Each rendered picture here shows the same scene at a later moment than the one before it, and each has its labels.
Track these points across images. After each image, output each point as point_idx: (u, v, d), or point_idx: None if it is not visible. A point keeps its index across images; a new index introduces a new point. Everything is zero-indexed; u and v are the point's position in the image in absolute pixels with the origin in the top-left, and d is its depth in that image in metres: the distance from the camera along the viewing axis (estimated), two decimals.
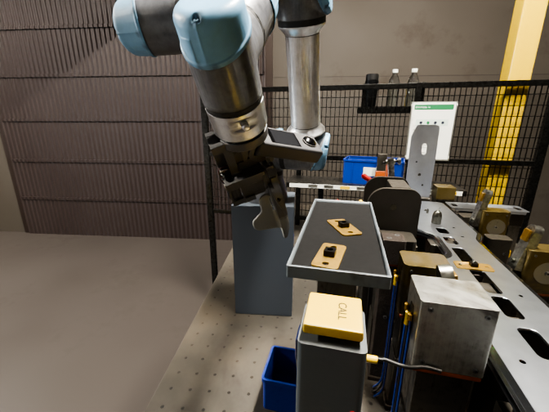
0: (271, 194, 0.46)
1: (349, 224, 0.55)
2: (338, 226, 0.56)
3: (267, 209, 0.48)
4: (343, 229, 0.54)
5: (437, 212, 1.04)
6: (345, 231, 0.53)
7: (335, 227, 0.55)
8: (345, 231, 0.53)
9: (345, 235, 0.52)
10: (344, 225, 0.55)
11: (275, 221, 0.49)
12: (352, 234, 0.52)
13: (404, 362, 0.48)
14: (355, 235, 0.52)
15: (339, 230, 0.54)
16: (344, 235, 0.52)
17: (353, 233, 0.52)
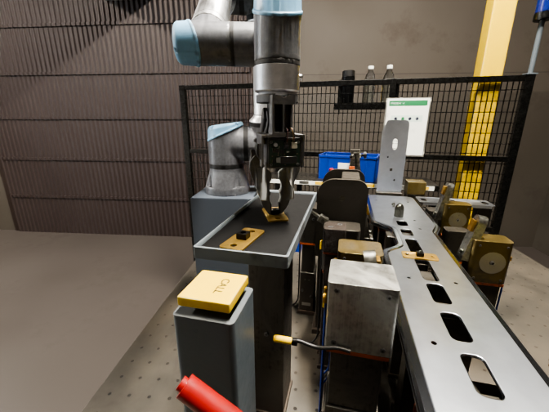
0: None
1: (279, 211, 0.56)
2: (269, 213, 0.57)
3: (290, 180, 0.53)
4: (272, 216, 0.55)
5: (399, 206, 1.05)
6: (273, 217, 0.54)
7: (265, 214, 0.56)
8: (272, 217, 0.54)
9: (270, 221, 0.53)
10: (274, 212, 0.56)
11: (289, 193, 0.55)
12: (278, 220, 0.53)
13: (323, 344, 0.49)
14: (282, 221, 0.53)
15: (267, 217, 0.55)
16: (270, 221, 0.53)
17: (279, 219, 0.53)
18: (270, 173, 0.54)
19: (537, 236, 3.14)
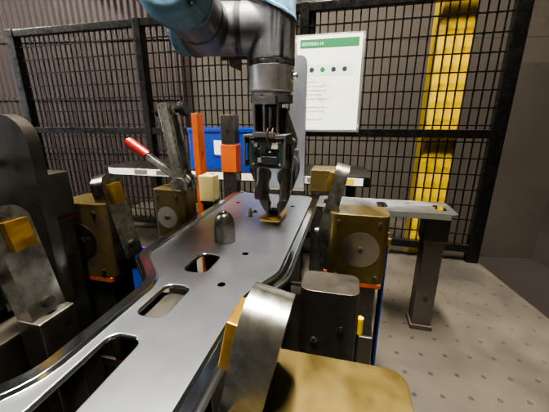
0: (294, 166, 0.52)
1: None
2: (269, 212, 0.57)
3: (285, 181, 0.52)
4: (269, 215, 0.56)
5: (218, 217, 0.44)
6: (266, 217, 0.55)
7: (265, 212, 0.57)
8: (265, 217, 0.55)
9: (261, 219, 0.53)
10: (271, 212, 0.56)
11: (285, 194, 0.54)
12: (268, 220, 0.53)
13: None
14: (271, 221, 0.53)
15: (262, 215, 0.55)
16: (260, 220, 0.54)
17: (270, 219, 0.53)
18: (267, 173, 0.54)
19: (538, 245, 2.53)
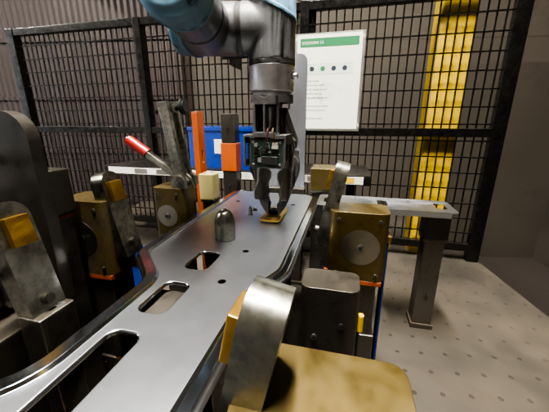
0: (294, 166, 0.52)
1: None
2: (269, 212, 0.57)
3: (285, 181, 0.52)
4: (269, 215, 0.56)
5: (219, 215, 0.44)
6: (266, 217, 0.55)
7: (265, 212, 0.57)
8: (265, 217, 0.55)
9: (261, 219, 0.53)
10: (271, 212, 0.56)
11: (285, 194, 0.54)
12: (268, 220, 0.53)
13: None
14: (271, 221, 0.53)
15: (262, 215, 0.55)
16: (260, 220, 0.54)
17: (270, 219, 0.53)
18: (267, 172, 0.54)
19: (538, 245, 2.53)
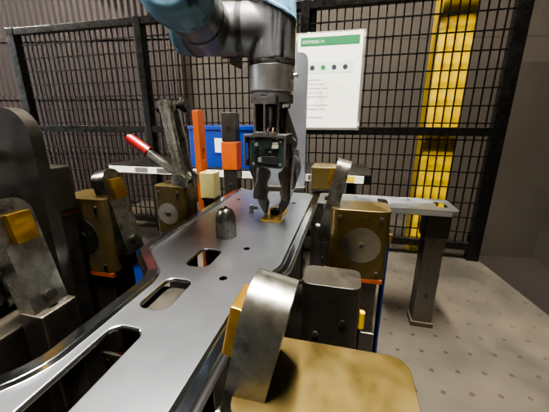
0: (294, 165, 0.52)
1: (278, 212, 0.56)
2: (270, 212, 0.57)
3: (286, 181, 0.52)
4: (270, 215, 0.56)
5: (220, 212, 0.44)
6: (268, 217, 0.55)
7: (265, 212, 0.57)
8: (267, 217, 0.55)
9: (261, 219, 0.53)
10: (272, 212, 0.56)
11: (287, 194, 0.53)
12: (269, 219, 0.53)
13: None
14: (272, 221, 0.53)
15: (264, 215, 0.55)
16: (261, 220, 0.54)
17: (271, 219, 0.53)
18: (266, 172, 0.54)
19: (538, 244, 2.53)
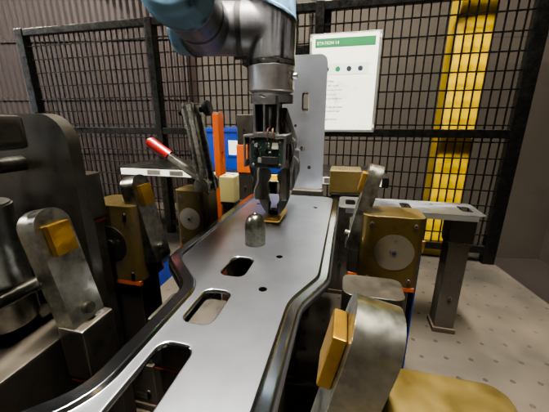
0: (294, 166, 0.52)
1: None
2: (269, 212, 0.57)
3: (285, 181, 0.52)
4: (269, 215, 0.56)
5: (250, 219, 0.43)
6: (266, 217, 0.55)
7: (265, 212, 0.57)
8: (265, 217, 0.55)
9: None
10: (271, 212, 0.56)
11: (285, 194, 0.54)
12: (268, 220, 0.53)
13: None
14: (271, 221, 0.53)
15: (263, 216, 0.55)
16: None
17: (270, 219, 0.53)
18: (267, 173, 0.54)
19: (545, 246, 2.52)
